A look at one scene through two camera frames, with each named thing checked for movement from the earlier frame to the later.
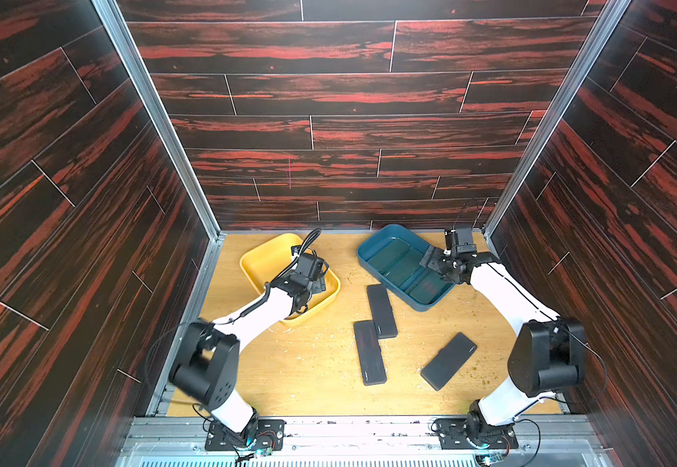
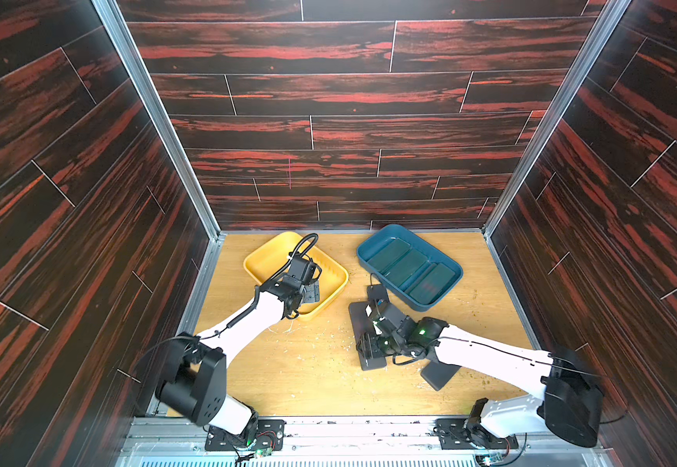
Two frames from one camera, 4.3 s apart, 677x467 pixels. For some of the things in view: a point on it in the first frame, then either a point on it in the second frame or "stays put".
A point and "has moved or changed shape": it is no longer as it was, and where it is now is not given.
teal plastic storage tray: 393,258 stays put
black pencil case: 371,357 has moved or changed shape
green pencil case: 428,287 stays put
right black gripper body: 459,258 -> 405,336
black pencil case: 444,365 stays put
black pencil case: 382,311 stays put
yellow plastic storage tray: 266,263 has moved or changed shape
